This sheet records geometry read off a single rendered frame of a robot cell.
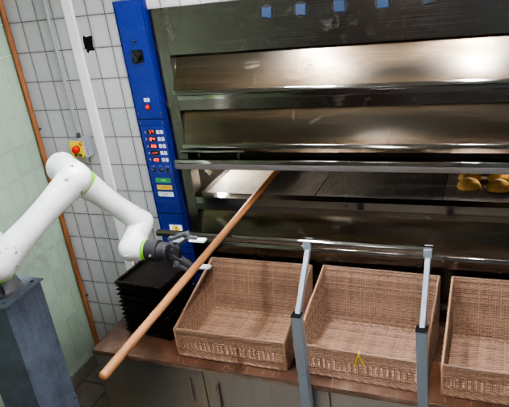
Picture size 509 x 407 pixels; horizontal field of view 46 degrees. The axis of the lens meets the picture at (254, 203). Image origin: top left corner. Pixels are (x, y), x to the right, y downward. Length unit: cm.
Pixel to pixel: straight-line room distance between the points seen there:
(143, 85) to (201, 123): 33
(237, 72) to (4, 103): 124
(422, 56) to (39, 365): 196
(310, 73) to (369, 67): 25
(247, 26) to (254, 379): 154
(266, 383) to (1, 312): 114
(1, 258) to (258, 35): 136
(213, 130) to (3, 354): 132
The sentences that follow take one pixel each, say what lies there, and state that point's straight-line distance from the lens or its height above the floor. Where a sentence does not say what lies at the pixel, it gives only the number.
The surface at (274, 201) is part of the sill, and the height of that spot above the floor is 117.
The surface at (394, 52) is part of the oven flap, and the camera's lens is 253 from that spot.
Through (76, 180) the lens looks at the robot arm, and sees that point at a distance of 226.
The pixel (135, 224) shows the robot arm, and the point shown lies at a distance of 260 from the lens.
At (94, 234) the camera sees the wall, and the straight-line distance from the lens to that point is 353.
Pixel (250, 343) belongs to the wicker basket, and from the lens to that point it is 271.
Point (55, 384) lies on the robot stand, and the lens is 274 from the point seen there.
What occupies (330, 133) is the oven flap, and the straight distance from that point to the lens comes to 265.
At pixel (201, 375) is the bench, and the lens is 289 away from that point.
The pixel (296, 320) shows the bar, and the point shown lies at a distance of 241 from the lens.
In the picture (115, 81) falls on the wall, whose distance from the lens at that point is 305.
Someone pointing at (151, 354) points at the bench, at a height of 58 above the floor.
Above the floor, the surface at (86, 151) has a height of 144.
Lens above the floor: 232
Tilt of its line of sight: 23 degrees down
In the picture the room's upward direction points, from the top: 8 degrees counter-clockwise
